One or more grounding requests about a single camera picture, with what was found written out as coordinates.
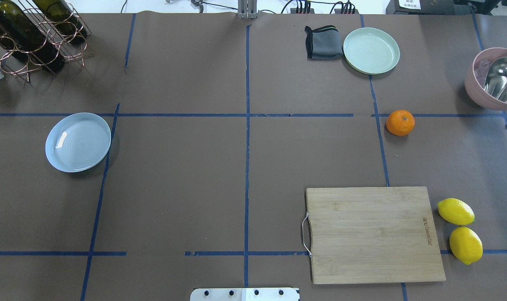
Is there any orange fruit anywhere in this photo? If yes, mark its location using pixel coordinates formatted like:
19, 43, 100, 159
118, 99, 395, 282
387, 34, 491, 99
385, 110, 416, 136

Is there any light blue plate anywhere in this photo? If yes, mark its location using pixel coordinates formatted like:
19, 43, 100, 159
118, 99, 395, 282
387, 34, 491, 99
45, 112, 112, 173

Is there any light green plate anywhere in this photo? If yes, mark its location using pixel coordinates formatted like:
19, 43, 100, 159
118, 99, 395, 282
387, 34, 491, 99
343, 27, 400, 75

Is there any grey folded cloth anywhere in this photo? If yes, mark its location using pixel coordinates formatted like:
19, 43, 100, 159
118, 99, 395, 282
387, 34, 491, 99
305, 25, 343, 61

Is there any bamboo cutting board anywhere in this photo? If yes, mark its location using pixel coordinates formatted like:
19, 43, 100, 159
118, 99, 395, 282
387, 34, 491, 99
304, 186, 446, 285

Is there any upper yellow lemon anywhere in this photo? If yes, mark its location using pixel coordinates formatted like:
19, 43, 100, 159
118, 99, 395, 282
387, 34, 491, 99
437, 198, 475, 226

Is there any yellow lemon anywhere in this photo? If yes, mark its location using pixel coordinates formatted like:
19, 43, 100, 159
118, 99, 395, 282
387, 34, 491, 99
448, 226, 483, 265
437, 198, 475, 226

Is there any lower yellow lemon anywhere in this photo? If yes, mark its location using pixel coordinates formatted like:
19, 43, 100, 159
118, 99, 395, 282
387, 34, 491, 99
448, 226, 483, 265

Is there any pink bowl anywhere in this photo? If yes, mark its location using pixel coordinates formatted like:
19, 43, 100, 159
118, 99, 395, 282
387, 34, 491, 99
465, 47, 507, 111

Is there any metal scoop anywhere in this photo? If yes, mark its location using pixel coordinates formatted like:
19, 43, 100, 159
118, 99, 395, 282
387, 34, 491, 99
483, 56, 507, 103

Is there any dark green wine bottle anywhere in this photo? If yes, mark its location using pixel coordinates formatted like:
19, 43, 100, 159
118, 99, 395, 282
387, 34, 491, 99
0, 0, 65, 74

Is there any aluminium frame post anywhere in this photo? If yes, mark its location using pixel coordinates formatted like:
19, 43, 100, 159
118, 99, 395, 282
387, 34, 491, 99
237, 0, 258, 19

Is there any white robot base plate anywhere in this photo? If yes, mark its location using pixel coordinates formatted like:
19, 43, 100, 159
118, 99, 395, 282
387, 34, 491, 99
190, 287, 301, 301

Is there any copper wire bottle rack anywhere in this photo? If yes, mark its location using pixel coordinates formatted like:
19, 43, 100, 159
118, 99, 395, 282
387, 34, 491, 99
0, 0, 95, 82

